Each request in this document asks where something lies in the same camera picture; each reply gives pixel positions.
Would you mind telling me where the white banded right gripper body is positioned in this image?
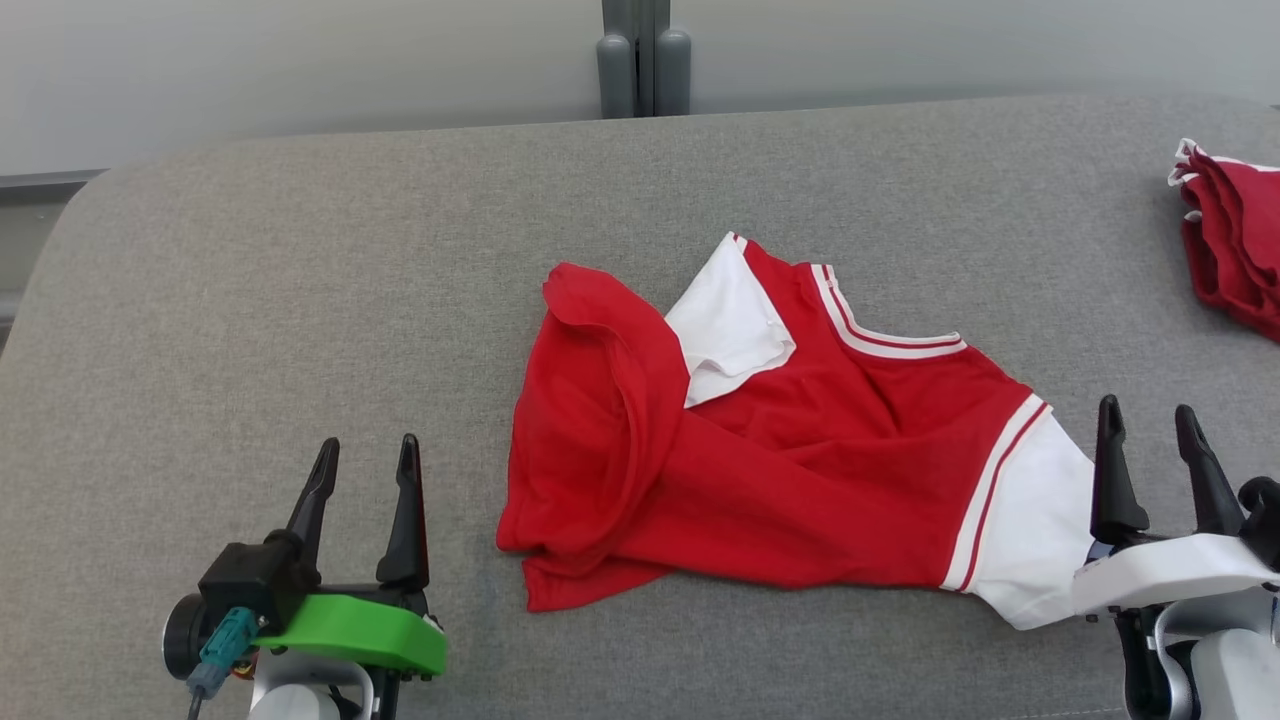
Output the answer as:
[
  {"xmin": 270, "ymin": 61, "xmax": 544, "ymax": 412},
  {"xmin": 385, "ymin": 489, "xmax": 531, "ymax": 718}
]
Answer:
[{"xmin": 1072, "ymin": 532, "xmax": 1280, "ymax": 621}]

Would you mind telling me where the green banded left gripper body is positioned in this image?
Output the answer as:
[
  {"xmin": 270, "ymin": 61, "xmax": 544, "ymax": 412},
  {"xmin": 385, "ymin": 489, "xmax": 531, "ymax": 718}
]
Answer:
[{"xmin": 253, "ymin": 585, "xmax": 449, "ymax": 681}]

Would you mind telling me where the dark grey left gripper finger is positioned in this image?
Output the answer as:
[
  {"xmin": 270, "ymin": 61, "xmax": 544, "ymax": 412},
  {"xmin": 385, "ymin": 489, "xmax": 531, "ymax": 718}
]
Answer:
[
  {"xmin": 275, "ymin": 437, "xmax": 342, "ymax": 586},
  {"xmin": 375, "ymin": 433, "xmax": 432, "ymax": 593}
]

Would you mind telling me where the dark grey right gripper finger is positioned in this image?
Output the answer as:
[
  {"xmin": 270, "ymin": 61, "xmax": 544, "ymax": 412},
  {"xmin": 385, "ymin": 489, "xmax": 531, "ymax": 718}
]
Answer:
[
  {"xmin": 1089, "ymin": 394, "xmax": 1152, "ymax": 548},
  {"xmin": 1175, "ymin": 403, "xmax": 1248, "ymax": 539}
]

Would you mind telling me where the red white basketball jersey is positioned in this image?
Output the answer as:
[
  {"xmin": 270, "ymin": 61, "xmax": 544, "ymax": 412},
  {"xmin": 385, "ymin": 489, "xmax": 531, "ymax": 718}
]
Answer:
[
  {"xmin": 496, "ymin": 232, "xmax": 1099, "ymax": 631},
  {"xmin": 1167, "ymin": 138, "xmax": 1280, "ymax": 344}
]

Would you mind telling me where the teal plug black cable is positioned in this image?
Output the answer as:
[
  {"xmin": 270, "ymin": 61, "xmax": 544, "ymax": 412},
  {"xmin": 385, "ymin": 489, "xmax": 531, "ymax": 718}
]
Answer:
[{"xmin": 185, "ymin": 606, "xmax": 263, "ymax": 720}]

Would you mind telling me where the grey wall base strip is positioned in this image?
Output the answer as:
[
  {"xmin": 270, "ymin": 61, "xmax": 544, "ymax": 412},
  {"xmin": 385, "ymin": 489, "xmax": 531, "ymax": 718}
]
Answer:
[{"xmin": 0, "ymin": 168, "xmax": 108, "ymax": 193}]

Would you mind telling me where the grey rounded post foot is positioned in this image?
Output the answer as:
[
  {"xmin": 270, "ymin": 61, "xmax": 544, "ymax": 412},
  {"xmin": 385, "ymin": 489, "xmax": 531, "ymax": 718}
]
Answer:
[
  {"xmin": 655, "ymin": 28, "xmax": 693, "ymax": 116},
  {"xmin": 597, "ymin": 32, "xmax": 636, "ymax": 119}
]

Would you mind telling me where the grey aluminium partition post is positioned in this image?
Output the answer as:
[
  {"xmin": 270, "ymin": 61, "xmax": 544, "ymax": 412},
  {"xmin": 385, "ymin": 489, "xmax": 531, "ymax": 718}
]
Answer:
[{"xmin": 601, "ymin": 0, "xmax": 671, "ymax": 119}]

